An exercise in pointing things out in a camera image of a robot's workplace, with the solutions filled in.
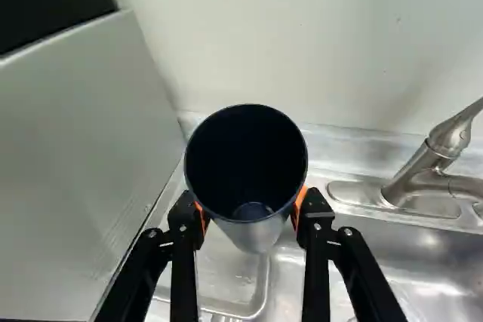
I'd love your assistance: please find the brushed steel tap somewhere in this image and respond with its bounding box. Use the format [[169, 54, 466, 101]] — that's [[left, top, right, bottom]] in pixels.
[[327, 96, 483, 219]]

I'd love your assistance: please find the white cabinet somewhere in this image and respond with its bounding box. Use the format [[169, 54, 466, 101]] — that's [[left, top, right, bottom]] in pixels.
[[0, 7, 186, 322]]

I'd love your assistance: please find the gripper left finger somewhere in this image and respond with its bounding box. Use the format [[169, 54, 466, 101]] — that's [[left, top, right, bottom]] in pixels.
[[97, 189, 211, 322]]

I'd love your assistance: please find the dark blue cup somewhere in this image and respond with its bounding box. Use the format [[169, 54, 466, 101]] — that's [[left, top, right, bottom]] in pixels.
[[183, 103, 309, 254]]

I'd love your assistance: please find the stainless steel sink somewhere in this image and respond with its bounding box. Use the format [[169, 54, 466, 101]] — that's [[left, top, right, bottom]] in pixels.
[[92, 110, 483, 322]]

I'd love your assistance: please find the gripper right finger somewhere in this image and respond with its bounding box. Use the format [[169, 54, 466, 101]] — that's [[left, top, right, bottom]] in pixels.
[[288, 186, 411, 322]]

